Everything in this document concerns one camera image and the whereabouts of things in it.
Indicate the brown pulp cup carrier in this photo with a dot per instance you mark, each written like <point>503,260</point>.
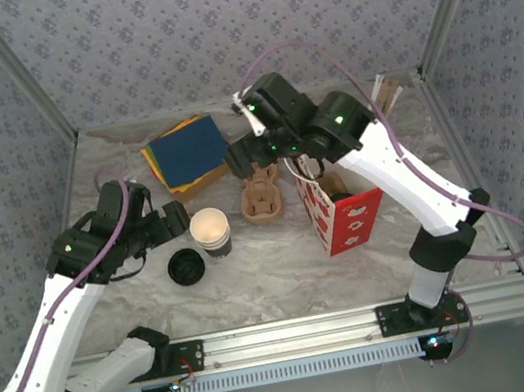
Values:
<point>266,220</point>
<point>263,201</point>

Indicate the red festive paper bag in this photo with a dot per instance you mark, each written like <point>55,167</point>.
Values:
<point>353,225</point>

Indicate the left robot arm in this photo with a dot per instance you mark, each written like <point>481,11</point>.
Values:
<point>51,324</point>

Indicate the black paper coffee cup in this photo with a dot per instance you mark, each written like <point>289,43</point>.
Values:
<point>214,243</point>
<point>221,253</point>
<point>209,225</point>

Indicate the red paper napkin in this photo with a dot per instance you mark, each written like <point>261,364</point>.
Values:
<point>189,186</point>

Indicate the white wrapped straw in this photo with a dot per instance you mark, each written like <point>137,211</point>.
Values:
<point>381,89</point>
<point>377,84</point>

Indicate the yellow paper napkin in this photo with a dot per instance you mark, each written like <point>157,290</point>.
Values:
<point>178,125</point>

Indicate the short aluminium profile piece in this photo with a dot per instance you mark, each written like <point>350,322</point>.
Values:
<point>506,259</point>

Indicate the aluminium table side rail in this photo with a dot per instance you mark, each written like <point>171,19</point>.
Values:
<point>69,184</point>
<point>444,123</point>

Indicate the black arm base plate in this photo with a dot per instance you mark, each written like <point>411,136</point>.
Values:
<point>191,355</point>
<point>390,320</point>

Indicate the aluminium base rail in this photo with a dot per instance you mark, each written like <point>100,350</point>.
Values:
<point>287,339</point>

